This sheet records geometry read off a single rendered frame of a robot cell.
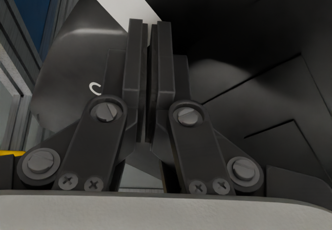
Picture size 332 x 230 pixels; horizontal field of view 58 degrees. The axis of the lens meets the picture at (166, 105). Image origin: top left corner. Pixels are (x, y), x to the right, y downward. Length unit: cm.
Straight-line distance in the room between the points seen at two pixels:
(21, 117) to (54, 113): 41
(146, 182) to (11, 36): 62
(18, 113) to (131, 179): 47
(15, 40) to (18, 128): 16
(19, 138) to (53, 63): 43
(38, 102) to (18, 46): 35
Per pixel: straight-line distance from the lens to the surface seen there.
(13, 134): 60
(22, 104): 61
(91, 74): 16
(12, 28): 52
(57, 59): 16
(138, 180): 97
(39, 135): 104
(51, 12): 76
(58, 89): 18
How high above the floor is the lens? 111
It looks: 24 degrees down
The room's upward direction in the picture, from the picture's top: 180 degrees counter-clockwise
